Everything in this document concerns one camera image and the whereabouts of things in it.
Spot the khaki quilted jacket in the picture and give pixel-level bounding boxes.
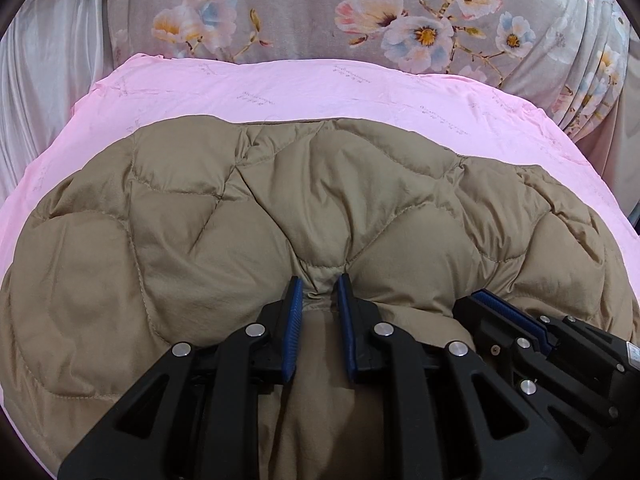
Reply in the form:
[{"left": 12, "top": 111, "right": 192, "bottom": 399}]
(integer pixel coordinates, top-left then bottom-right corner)
[{"left": 0, "top": 115, "right": 640, "bottom": 480}]

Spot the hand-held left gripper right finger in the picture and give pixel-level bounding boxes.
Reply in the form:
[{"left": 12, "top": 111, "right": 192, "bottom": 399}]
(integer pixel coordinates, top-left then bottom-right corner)
[{"left": 334, "top": 272, "right": 567, "bottom": 480}]

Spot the grey floral cloth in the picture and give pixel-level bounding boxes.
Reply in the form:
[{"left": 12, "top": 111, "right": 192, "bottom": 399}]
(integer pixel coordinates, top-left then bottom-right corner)
[{"left": 107, "top": 0, "right": 631, "bottom": 143}]

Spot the pink bed sheet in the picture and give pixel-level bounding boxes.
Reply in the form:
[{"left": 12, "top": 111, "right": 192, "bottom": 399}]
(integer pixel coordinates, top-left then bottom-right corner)
[{"left": 0, "top": 54, "right": 618, "bottom": 466}]

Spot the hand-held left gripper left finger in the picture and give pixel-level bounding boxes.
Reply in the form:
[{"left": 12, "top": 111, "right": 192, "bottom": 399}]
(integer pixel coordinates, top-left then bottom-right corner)
[{"left": 57, "top": 275, "right": 306, "bottom": 480}]

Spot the white satin curtain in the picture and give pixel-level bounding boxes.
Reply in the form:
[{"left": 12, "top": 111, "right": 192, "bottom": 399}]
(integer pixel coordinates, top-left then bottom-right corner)
[{"left": 0, "top": 0, "right": 113, "bottom": 196}]

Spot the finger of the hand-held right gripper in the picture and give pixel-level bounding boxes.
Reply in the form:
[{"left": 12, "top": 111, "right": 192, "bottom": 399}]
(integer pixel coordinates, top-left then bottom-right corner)
[
  {"left": 452, "top": 296, "right": 621, "bottom": 428},
  {"left": 472, "top": 290, "right": 626, "bottom": 377}
]

